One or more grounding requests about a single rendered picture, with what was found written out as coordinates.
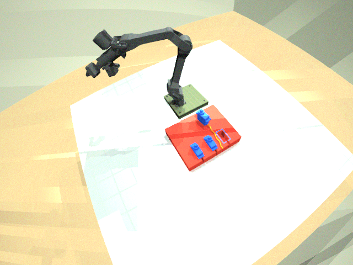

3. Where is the red flat plate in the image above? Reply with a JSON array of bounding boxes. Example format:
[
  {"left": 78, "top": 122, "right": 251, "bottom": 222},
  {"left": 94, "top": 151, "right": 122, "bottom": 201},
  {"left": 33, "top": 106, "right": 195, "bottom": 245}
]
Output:
[{"left": 165, "top": 104, "right": 241, "bottom": 171}]

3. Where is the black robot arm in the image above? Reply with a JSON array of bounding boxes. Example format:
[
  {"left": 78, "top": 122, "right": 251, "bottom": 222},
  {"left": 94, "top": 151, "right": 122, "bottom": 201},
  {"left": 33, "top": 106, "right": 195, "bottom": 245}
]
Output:
[{"left": 93, "top": 27, "right": 193, "bottom": 107}]

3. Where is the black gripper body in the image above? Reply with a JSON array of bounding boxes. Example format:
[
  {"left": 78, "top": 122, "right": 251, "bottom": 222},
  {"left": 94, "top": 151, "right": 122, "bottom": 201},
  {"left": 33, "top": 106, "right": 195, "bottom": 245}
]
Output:
[{"left": 85, "top": 51, "right": 114, "bottom": 78}]

